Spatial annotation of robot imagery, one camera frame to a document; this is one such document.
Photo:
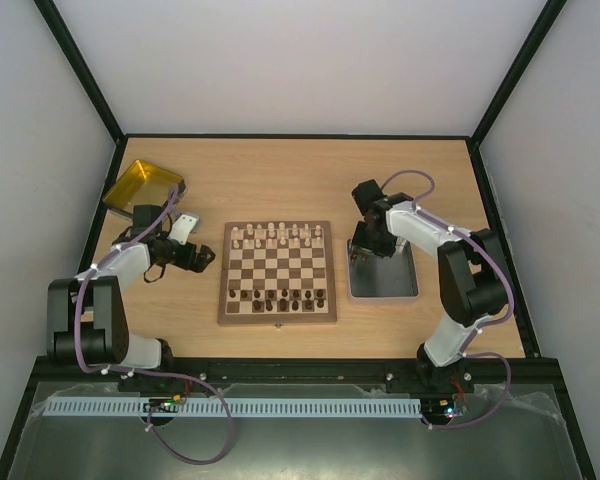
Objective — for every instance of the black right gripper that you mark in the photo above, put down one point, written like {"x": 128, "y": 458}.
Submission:
{"x": 362, "y": 240}

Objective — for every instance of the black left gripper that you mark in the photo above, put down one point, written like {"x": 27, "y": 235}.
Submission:
{"x": 200, "y": 264}

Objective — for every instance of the wooden chess board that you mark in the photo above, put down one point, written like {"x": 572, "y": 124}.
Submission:
{"x": 298, "y": 261}

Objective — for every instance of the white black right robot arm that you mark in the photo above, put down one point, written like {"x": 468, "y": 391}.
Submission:
{"x": 474, "y": 286}

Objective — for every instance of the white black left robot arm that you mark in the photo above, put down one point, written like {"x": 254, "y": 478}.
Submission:
{"x": 86, "y": 320}

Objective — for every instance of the left control circuit board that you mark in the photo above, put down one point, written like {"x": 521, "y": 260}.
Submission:
{"x": 171, "y": 405}

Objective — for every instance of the control circuit board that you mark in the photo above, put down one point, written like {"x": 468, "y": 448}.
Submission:
{"x": 171, "y": 405}
{"x": 443, "y": 408}

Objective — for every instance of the right control circuit board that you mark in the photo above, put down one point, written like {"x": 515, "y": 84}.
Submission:
{"x": 443, "y": 408}

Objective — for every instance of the silver metal tin tray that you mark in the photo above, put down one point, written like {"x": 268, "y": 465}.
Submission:
{"x": 372, "y": 279}

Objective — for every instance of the yellow metal tin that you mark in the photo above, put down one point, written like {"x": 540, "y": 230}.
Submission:
{"x": 143, "y": 183}

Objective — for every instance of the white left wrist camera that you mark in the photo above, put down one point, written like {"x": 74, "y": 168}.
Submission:
{"x": 184, "y": 225}

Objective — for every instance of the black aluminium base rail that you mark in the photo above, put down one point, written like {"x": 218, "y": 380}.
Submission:
{"x": 393, "y": 376}

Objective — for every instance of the white slotted cable duct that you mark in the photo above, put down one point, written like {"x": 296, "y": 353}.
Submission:
{"x": 239, "y": 408}

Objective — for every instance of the black enclosure frame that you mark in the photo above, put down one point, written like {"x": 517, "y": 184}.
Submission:
{"x": 531, "y": 369}

